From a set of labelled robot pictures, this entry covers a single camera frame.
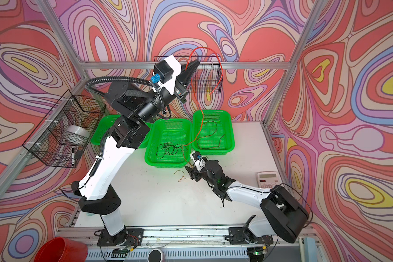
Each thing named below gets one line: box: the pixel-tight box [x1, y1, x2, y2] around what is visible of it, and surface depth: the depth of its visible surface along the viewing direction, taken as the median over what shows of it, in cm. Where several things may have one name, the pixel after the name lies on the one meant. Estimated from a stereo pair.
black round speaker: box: [147, 248, 164, 262], surface depth 66 cm
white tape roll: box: [66, 124, 91, 139], surface depth 75 cm
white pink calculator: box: [256, 170, 281, 190], surface depth 91 cm
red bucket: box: [34, 236, 89, 262], surface depth 62 cm
